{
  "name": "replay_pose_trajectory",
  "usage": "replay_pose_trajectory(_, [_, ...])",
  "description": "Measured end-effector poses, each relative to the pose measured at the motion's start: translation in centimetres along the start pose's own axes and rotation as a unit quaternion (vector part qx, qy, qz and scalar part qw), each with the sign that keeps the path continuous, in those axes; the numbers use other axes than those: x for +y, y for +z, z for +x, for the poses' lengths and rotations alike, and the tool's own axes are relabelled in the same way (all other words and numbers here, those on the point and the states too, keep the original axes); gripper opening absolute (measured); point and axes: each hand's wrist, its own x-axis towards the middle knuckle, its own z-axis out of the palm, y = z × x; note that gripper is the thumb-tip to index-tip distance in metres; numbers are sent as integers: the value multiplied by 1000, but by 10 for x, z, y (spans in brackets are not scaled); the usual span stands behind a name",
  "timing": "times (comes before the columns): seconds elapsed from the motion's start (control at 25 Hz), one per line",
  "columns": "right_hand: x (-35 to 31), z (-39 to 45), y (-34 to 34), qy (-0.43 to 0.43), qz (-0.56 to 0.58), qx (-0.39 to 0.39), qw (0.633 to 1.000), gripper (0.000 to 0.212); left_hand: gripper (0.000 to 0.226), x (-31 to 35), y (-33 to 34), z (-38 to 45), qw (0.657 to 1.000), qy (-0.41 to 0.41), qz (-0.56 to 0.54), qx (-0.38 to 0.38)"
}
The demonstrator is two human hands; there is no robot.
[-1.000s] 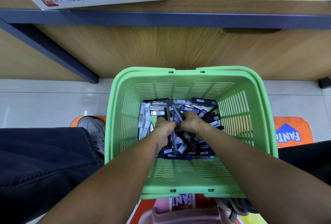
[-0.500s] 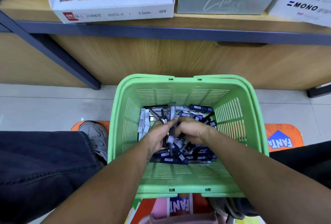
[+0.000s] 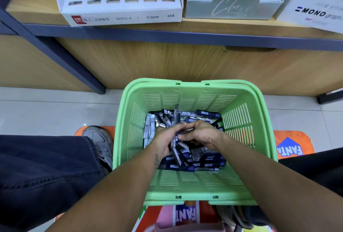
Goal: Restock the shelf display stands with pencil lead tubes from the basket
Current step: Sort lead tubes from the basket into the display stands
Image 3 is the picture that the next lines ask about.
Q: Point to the person's left hand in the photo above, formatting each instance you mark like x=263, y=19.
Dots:
x=165, y=144

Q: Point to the pink plastic stool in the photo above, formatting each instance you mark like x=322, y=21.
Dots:
x=166, y=217

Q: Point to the green plastic basket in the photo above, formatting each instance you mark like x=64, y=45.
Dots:
x=128, y=132

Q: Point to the person's right hand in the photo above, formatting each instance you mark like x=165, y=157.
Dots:
x=202, y=132

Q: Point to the person's left forearm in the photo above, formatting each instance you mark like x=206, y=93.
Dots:
x=107, y=202

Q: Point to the pile of lead cases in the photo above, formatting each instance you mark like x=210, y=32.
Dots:
x=206, y=157

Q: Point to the grey sneaker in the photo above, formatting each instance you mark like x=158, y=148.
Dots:
x=101, y=141
x=236, y=217

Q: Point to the clear plastic display box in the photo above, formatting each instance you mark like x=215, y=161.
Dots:
x=316, y=9

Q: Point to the person's right forearm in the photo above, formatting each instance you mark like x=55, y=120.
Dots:
x=278, y=191

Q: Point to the colourful printed mat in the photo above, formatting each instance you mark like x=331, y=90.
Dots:
x=292, y=143

